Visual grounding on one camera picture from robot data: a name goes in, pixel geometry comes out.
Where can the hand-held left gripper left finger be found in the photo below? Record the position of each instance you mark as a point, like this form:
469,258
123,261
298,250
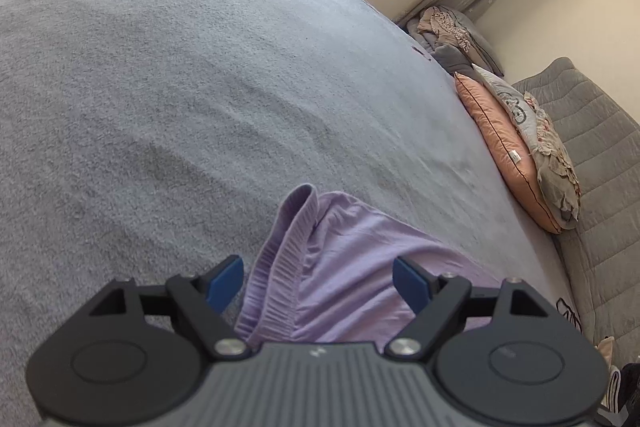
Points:
225,279

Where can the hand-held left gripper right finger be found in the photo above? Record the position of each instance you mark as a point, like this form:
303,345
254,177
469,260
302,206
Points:
411,279

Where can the lilac t-shirt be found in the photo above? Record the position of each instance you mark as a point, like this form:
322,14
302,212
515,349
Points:
350,267

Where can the white black-print cloth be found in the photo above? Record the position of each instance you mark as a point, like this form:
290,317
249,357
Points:
567,313

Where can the orange pillow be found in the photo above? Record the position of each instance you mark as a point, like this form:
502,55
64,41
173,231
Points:
500,142

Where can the floral ruffled pillow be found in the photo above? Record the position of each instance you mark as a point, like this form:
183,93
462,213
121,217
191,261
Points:
555,167

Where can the grey bed blanket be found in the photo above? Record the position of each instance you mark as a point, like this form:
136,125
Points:
200,82

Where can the grey quilted headboard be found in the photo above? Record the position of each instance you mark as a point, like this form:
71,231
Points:
600,207

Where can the white printed pillow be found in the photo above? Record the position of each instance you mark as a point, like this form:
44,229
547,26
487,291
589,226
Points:
510,99

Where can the folded beige garment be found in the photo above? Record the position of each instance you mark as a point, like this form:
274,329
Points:
606,349

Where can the crumpled floral bedding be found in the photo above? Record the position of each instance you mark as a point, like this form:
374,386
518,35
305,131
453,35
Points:
450,32

